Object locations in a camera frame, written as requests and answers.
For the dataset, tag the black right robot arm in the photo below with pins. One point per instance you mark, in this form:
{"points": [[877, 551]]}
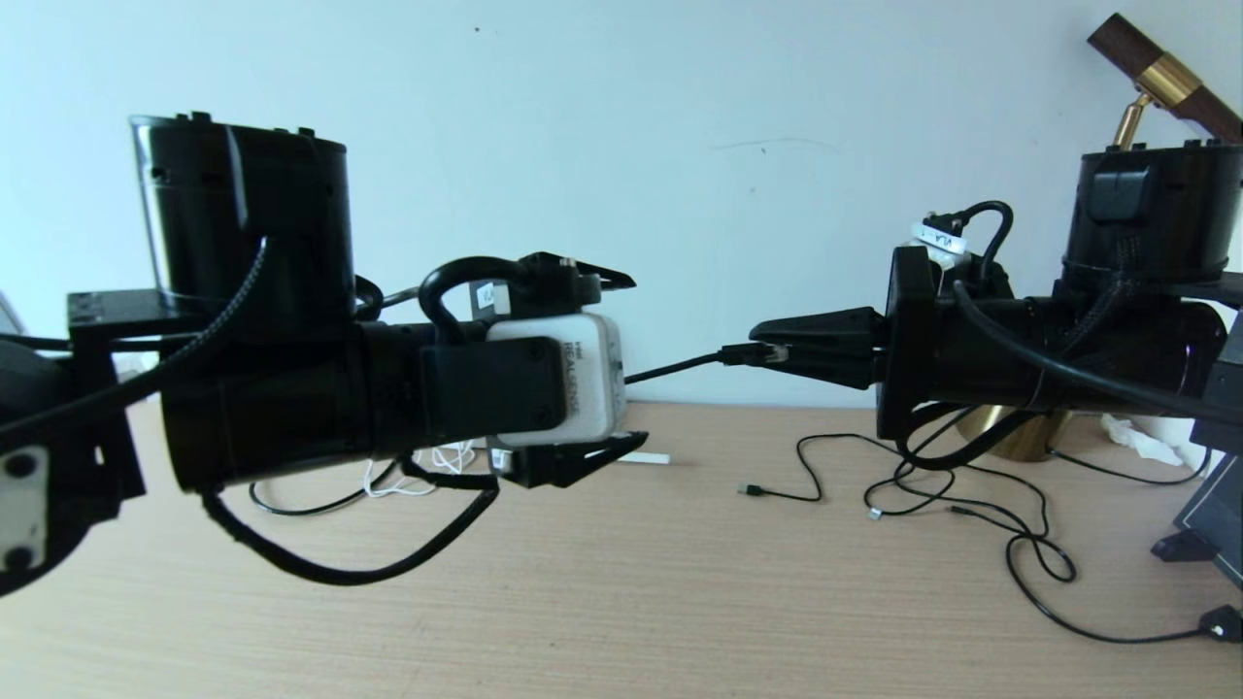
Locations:
{"points": [[1146, 214]]}

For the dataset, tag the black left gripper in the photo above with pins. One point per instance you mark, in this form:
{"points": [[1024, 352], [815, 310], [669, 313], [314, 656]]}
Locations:
{"points": [[486, 388]]}

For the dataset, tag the light grey wrist camera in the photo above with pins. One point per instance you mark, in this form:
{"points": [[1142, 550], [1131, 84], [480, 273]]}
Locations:
{"points": [[592, 388], [940, 238]]}

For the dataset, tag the crumpled white tissue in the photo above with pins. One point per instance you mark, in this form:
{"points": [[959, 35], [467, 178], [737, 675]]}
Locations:
{"points": [[1136, 439]]}

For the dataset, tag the dark framed panel on stand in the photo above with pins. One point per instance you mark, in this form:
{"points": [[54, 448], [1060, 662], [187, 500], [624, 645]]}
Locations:
{"points": [[1219, 524]]}

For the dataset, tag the brass desk lamp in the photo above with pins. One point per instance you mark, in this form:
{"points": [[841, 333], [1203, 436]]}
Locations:
{"points": [[1170, 83]]}

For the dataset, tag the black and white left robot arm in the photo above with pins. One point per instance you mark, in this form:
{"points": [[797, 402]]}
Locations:
{"points": [[243, 223]]}

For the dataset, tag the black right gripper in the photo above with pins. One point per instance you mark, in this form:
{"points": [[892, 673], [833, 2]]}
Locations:
{"points": [[913, 349]]}

